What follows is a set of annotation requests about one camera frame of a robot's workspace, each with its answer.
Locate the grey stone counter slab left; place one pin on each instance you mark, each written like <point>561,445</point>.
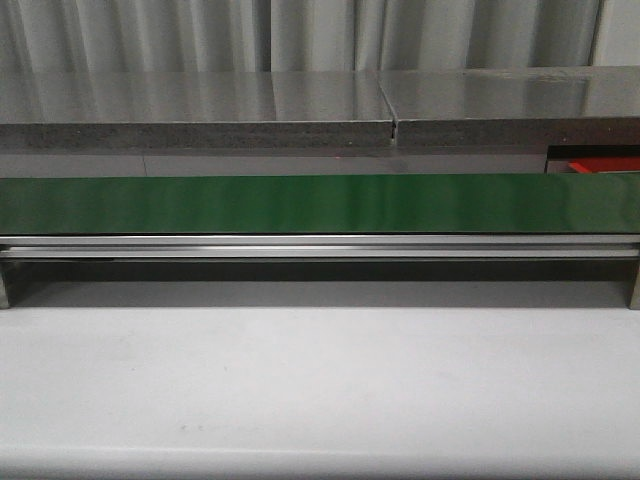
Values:
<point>192,111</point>

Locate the grey stone counter slab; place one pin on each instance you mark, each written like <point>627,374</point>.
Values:
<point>548,106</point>
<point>192,111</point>

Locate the grey stone counter slab right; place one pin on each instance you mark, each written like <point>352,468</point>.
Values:
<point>548,106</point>

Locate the green conveyor belt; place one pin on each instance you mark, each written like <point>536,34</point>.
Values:
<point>323,204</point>

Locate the red plastic tray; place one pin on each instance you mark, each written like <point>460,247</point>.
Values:
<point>616,164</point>

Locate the right conveyor support leg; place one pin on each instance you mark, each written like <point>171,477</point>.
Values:
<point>633,295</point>

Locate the conveyor support leg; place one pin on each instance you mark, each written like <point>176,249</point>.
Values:
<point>633,295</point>
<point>10,278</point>

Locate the left conveyor support leg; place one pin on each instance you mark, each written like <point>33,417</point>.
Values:
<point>10,278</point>

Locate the grey pleated curtain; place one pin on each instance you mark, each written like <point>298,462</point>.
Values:
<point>253,36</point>

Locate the aluminium conveyor frame rail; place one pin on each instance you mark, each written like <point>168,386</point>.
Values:
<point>365,247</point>

